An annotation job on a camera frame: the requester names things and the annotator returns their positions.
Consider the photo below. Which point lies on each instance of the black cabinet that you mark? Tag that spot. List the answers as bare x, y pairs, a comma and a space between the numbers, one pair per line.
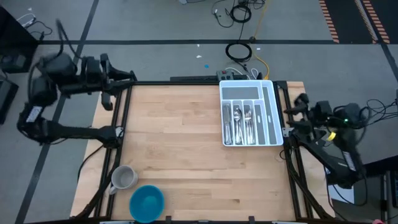
15, 46

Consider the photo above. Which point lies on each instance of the grey ceramic mug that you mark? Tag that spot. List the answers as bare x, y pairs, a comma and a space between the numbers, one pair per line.
124, 179

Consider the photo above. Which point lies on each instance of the teal bowl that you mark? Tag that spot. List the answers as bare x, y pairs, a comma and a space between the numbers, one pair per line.
146, 203

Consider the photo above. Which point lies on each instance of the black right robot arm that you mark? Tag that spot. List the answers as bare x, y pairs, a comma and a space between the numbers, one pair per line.
339, 155

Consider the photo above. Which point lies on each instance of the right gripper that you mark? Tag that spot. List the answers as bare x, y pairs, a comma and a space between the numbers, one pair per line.
320, 115

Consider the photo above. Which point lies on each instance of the silver spoon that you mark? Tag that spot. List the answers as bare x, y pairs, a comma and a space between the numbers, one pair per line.
237, 113

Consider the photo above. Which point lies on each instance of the grey power strip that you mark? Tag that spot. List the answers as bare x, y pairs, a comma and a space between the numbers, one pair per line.
224, 75

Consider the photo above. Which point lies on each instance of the black side table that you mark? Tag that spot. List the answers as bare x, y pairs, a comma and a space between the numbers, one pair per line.
382, 165

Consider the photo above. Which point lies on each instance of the white cutlery tray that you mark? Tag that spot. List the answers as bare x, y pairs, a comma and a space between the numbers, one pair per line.
245, 92

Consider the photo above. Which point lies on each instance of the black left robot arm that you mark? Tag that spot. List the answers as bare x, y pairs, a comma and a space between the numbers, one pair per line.
62, 130

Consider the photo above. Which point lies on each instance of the white paper sheet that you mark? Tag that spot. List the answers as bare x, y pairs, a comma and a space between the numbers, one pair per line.
343, 194

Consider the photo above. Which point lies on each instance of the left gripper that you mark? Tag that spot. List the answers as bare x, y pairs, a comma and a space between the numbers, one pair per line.
93, 71

